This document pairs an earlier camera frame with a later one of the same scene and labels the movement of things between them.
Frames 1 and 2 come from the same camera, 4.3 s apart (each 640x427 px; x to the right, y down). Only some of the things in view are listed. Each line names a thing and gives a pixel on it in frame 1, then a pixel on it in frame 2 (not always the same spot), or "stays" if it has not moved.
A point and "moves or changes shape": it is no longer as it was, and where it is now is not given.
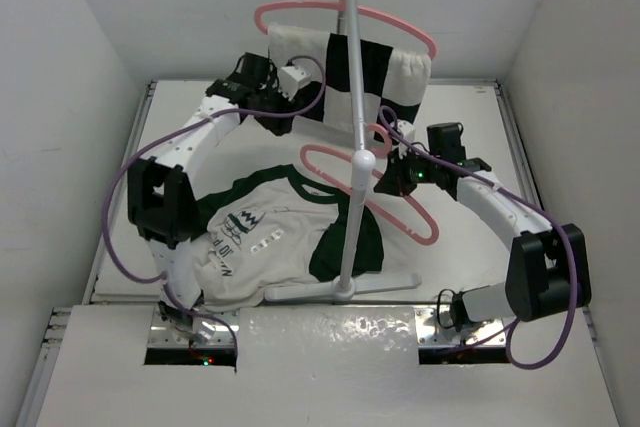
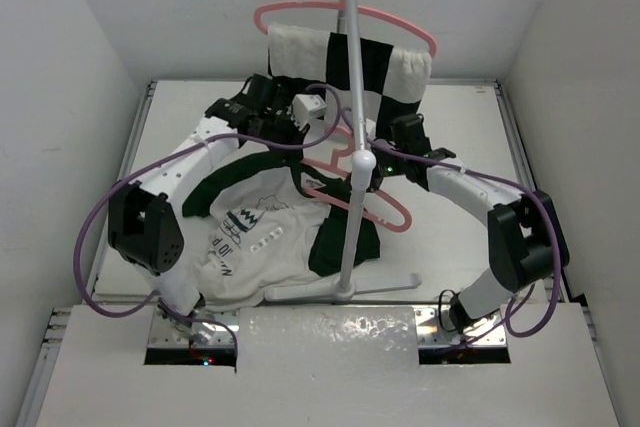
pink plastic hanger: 372,207 to 348,173
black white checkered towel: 393,79 stays
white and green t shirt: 270,230 moves or changes shape
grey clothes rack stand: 363,167 stays
